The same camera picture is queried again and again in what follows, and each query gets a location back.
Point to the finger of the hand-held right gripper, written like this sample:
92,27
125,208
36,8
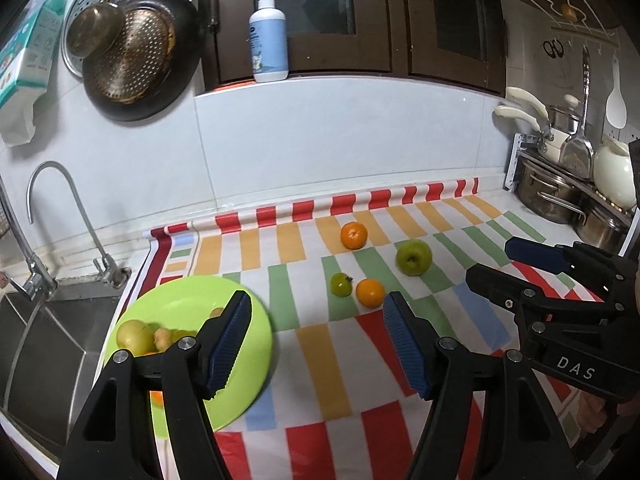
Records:
500,285
537,255

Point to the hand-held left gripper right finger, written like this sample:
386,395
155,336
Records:
407,350

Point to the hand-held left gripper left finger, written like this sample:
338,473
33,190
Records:
230,340

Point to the green plate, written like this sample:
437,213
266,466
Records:
165,305

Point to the orange tangerine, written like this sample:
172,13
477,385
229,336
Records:
353,235
157,398
369,292

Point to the green apple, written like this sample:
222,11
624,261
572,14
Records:
414,256
134,336

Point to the person's right hand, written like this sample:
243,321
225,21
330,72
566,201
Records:
592,412

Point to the large stainless steel pot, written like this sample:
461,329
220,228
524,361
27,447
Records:
545,195

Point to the colourful striped tablecloth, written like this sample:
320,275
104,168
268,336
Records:
325,360

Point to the green tomato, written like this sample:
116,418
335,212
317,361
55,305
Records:
342,284

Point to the white dish rack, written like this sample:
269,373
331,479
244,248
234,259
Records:
515,160

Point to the metal spatula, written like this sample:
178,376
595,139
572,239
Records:
575,157

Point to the cream ceramic kettle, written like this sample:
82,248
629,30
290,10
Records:
612,175

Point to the black object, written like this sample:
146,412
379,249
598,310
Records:
635,175

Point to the steel pot with cream knob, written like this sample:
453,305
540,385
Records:
562,120

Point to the chrome gooseneck faucet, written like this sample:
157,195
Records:
107,265

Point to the white rice paddle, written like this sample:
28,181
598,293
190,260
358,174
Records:
616,110

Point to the stainless steel sink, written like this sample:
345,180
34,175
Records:
50,350

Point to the chrome pull-down faucet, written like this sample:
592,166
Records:
35,275

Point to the black scissors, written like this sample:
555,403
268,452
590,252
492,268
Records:
553,48

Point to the blue pump soap bottle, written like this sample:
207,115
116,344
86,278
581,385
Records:
269,45

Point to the golden perforated strainer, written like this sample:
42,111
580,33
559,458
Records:
135,55

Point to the white plastic bag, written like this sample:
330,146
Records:
20,125

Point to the black frying pan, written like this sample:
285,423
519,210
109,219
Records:
185,35

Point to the hanging metal ladle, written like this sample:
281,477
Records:
92,30

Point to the teal and white carton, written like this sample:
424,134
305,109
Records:
35,45

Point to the orange wall hook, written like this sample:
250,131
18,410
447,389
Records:
569,12

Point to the dark brown window frame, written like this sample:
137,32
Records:
375,20

